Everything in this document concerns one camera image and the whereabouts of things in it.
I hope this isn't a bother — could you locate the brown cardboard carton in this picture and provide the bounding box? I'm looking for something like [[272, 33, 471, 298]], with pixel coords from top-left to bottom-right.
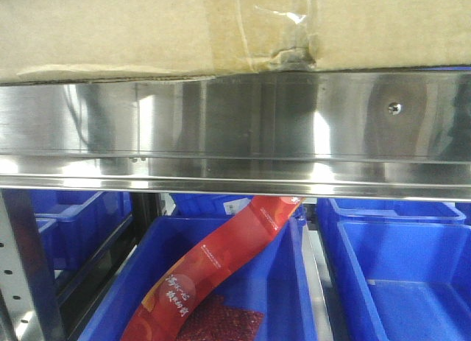
[[1, 0, 470, 84]]

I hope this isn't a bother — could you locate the blue bin behind centre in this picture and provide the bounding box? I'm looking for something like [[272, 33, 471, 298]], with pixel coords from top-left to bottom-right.
[[169, 193, 306, 220]]

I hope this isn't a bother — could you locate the red snack bag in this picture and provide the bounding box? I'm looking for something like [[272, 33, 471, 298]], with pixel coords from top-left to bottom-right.
[[121, 196, 303, 340]]

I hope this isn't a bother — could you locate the blue bin with snack bag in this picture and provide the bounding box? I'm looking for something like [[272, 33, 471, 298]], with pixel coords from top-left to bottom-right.
[[79, 216, 318, 340]]

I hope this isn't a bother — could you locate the blue bin far left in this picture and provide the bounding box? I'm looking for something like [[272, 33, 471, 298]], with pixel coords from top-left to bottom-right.
[[29, 189, 132, 271]]

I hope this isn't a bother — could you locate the left round-head screw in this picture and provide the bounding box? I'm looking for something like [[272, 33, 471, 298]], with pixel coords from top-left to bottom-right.
[[387, 102, 403, 116]]

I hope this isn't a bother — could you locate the empty blue bin right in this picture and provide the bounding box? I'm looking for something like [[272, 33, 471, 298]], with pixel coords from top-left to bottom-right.
[[316, 198, 470, 340]]

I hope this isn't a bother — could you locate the stainless steel shelf rail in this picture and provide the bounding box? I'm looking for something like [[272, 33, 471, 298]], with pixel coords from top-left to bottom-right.
[[1, 70, 470, 202]]

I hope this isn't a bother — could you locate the perforated metal shelf post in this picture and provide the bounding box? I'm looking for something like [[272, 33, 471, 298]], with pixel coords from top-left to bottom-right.
[[1, 189, 65, 340]]

